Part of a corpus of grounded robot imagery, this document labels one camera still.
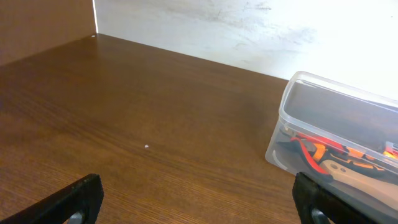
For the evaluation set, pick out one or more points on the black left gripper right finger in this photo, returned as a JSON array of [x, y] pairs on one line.
[[317, 203]]

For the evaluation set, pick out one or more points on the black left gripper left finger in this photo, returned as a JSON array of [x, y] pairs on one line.
[[79, 202]]

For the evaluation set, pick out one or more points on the orange black long-nose pliers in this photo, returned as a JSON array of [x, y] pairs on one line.
[[351, 158]]

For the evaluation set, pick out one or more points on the red handled small pliers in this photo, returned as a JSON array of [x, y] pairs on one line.
[[294, 135]]

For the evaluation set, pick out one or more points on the orange scraper wooden handle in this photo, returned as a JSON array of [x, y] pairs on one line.
[[383, 191]]

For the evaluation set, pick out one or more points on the clear plastic container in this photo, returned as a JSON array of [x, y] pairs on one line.
[[355, 121]]

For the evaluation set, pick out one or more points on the clear box of coloured bits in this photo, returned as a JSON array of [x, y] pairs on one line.
[[391, 150]]

